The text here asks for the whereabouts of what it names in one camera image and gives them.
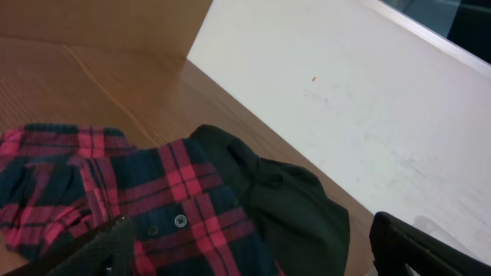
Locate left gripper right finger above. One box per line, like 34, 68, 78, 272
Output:
369, 212, 490, 276

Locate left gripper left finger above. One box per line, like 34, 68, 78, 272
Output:
5, 215, 135, 276

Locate red navy plaid shirt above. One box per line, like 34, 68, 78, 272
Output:
1, 123, 282, 275

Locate black shirt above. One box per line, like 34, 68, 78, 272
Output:
191, 125, 350, 275

